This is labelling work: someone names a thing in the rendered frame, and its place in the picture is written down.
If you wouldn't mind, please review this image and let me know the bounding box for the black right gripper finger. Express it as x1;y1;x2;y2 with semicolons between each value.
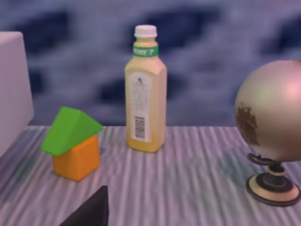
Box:
58;185;111;226

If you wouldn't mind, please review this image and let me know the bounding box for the orange cube block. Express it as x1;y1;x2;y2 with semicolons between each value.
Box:
52;135;100;182

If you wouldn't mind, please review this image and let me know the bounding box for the green triangular prism block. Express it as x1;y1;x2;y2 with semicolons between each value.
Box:
40;106;104;157

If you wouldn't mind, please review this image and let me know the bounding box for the yellow juice bottle white cap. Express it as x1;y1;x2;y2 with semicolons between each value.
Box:
124;24;168;153

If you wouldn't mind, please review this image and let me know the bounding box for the white box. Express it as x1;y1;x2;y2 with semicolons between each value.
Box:
0;32;35;158

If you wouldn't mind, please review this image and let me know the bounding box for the beige desk globe on stand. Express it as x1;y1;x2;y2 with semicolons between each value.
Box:
234;58;301;207

